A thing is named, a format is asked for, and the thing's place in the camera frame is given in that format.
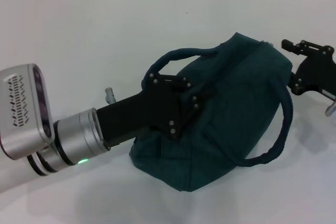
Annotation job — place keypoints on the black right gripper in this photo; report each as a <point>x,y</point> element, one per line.
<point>317,72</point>

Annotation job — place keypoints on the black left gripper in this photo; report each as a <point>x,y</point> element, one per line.
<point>141,113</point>

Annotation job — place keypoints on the dark teal insulated bag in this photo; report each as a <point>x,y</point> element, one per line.
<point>231,116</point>

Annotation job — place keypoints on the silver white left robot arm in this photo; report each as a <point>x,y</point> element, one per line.
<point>76,134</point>

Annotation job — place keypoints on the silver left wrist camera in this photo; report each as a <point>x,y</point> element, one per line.
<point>21,119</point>

